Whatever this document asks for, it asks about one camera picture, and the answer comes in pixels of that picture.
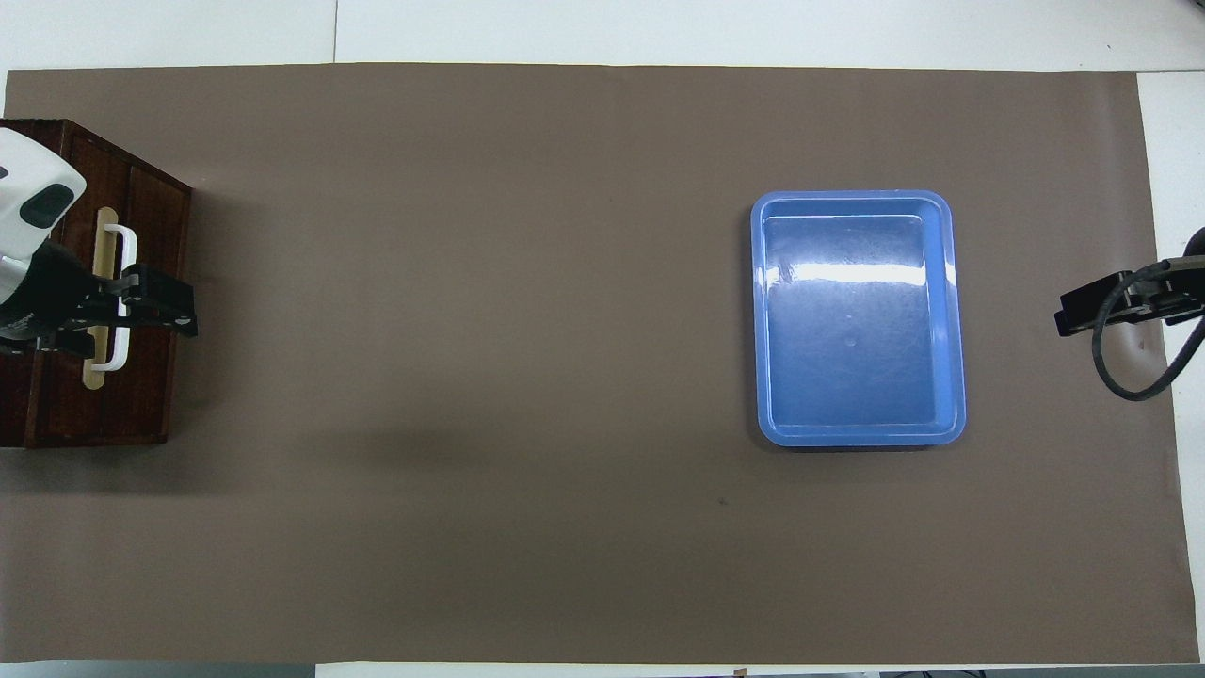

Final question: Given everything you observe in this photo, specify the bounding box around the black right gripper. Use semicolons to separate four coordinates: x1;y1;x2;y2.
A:
1053;226;1205;339

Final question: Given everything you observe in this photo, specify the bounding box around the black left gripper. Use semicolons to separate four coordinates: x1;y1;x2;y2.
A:
0;242;201;360

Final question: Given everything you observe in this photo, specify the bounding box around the wooden drawer with white handle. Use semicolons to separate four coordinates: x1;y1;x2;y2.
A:
52;132;193;445

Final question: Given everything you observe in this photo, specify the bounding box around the dark wooden cabinet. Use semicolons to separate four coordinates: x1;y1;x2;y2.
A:
0;119;193;449

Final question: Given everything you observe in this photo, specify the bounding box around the blue plastic tray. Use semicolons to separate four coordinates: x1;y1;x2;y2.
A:
750;190;968;447

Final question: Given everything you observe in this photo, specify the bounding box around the brown table mat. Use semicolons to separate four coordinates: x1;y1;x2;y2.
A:
0;63;1201;666

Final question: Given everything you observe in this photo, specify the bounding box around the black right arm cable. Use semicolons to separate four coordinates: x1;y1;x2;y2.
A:
1089;258;1205;404

